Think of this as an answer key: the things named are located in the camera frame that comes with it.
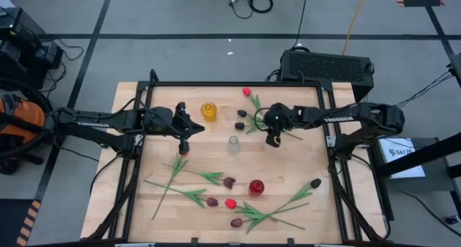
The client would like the black metal beam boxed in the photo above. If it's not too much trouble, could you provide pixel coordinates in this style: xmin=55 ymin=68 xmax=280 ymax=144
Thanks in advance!
xmin=374 ymin=131 xmax=461 ymax=179

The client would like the orange black vacuum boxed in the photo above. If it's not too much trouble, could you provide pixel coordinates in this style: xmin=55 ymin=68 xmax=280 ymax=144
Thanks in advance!
xmin=0 ymin=76 xmax=55 ymax=161

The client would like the long black floor cable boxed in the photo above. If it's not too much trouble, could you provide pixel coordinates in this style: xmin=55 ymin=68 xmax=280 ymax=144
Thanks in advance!
xmin=292 ymin=0 xmax=310 ymax=49

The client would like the coiled black cable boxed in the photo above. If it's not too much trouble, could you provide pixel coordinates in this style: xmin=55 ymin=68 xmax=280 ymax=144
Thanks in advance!
xmin=248 ymin=0 xmax=274 ymax=14

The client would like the black computer case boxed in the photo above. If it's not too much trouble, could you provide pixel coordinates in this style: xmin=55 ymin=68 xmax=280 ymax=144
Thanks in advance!
xmin=279 ymin=49 xmax=375 ymax=103

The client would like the red artificial tulip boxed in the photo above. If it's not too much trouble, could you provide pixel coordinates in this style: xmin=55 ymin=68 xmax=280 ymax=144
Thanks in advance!
xmin=151 ymin=150 xmax=190 ymax=220
xmin=224 ymin=198 xmax=307 ymax=230
xmin=242 ymin=86 xmax=269 ymax=130

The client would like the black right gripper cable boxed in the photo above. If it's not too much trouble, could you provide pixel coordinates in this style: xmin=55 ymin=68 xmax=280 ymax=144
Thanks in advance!
xmin=254 ymin=107 xmax=271 ymax=132

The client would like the orange vacuum cleaner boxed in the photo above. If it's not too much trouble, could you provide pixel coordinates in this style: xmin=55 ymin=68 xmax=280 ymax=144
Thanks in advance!
xmin=0 ymin=90 xmax=48 ymax=176

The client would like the white paper sign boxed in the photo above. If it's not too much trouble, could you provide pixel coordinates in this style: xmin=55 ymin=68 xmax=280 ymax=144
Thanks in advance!
xmin=377 ymin=137 xmax=426 ymax=179

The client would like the red glass vase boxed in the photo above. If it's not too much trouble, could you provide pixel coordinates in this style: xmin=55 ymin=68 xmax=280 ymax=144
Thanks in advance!
xmin=248 ymin=179 xmax=266 ymax=197

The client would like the clear glass vase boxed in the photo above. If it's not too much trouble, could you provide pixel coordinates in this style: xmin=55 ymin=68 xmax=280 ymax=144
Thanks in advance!
xmin=227 ymin=135 xmax=241 ymax=155

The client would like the black equipment rack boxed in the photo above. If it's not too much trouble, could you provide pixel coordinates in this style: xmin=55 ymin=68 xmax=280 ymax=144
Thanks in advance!
xmin=0 ymin=5 xmax=65 ymax=91

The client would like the black cable with connector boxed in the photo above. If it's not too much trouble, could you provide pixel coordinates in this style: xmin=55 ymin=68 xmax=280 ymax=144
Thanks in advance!
xmin=228 ymin=0 xmax=255 ymax=20

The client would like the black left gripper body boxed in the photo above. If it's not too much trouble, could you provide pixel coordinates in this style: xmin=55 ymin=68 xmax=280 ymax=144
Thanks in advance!
xmin=143 ymin=102 xmax=194 ymax=156

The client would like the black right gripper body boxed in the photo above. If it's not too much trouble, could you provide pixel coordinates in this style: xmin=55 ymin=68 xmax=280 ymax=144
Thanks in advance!
xmin=262 ymin=102 xmax=300 ymax=149

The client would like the yellow floor cable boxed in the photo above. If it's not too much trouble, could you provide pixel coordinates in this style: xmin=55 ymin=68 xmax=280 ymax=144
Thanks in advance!
xmin=341 ymin=0 xmax=370 ymax=56

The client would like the yellow glass vase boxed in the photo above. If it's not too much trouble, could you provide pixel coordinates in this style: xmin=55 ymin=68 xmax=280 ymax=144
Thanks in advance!
xmin=200 ymin=102 xmax=218 ymax=123

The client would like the black aluminium table frame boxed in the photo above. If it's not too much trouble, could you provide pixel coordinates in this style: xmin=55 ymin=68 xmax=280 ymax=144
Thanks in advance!
xmin=81 ymin=68 xmax=392 ymax=247

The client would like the maroon artificial tulip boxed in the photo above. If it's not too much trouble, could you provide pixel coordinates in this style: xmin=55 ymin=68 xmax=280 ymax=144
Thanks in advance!
xmin=161 ymin=162 xmax=237 ymax=190
xmin=143 ymin=179 xmax=219 ymax=209
xmin=230 ymin=202 xmax=310 ymax=235

